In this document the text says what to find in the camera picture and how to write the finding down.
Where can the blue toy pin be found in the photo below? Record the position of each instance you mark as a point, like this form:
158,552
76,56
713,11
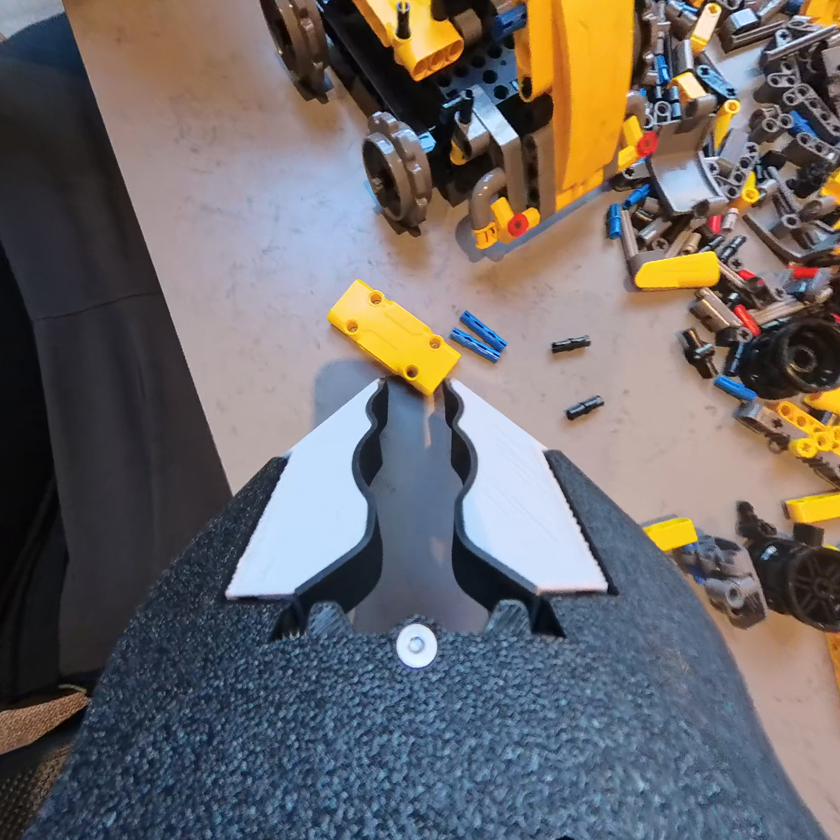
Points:
476,346
484,330

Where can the small grey toy connector piece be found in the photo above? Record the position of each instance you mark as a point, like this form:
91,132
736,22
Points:
738,597

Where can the black toy pin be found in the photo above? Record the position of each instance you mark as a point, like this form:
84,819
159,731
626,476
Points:
584,407
571,344

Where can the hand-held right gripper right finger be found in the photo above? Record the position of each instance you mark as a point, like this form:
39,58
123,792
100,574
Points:
525,518

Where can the pile of small toy parts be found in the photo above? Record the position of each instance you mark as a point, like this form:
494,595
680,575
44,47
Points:
754,131

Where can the grey toy plate with blue pins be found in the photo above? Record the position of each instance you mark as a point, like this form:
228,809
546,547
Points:
712,554

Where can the small black toy connector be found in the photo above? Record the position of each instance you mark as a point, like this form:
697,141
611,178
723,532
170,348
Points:
754,522

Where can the short yellow toy beam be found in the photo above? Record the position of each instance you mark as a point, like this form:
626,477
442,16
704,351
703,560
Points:
669,533

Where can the yellow curved toy panel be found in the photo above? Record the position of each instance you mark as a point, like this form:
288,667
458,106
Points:
676,270

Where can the grey desk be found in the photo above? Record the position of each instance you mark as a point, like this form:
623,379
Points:
229,197

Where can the black toy wheel rim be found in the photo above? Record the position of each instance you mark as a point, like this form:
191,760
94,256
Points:
794,358

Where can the long yellow holed toy block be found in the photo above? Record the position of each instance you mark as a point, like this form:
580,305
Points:
394,334

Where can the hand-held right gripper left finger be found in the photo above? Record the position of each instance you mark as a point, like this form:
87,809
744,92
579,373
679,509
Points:
308,525

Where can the black spoked toy wheel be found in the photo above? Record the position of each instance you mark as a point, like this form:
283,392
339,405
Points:
800,577

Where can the yellow toy vehicle model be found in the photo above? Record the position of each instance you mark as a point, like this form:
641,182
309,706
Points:
577,98

